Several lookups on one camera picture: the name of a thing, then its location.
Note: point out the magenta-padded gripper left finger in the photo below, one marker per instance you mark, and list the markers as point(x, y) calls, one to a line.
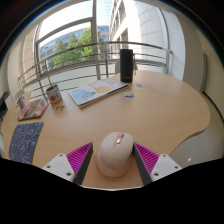
point(60, 165)

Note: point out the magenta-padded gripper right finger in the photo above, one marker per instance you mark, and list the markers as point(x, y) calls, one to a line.
point(165, 165)

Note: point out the white computer mouse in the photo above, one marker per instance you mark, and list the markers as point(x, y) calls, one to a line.
point(115, 156)

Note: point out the blue patterned mouse pad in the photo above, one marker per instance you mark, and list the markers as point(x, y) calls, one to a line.
point(25, 141)

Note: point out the clear round sticker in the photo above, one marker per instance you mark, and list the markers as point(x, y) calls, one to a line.
point(60, 108)

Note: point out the small pale sticker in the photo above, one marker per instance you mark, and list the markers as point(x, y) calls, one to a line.
point(69, 108)

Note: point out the red and blue magazine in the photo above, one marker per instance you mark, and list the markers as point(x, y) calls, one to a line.
point(33, 109)

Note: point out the printed tin with plant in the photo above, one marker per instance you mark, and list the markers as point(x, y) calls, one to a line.
point(54, 94)

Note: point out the blue sticker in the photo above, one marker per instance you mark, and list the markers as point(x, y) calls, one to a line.
point(129, 95)

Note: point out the illustrated picture book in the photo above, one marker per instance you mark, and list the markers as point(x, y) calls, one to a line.
point(96, 90)

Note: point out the metal window railing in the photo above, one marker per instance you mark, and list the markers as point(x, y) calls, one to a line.
point(80, 63)

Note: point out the black cylindrical speaker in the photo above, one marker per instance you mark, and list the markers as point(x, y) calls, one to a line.
point(126, 65)

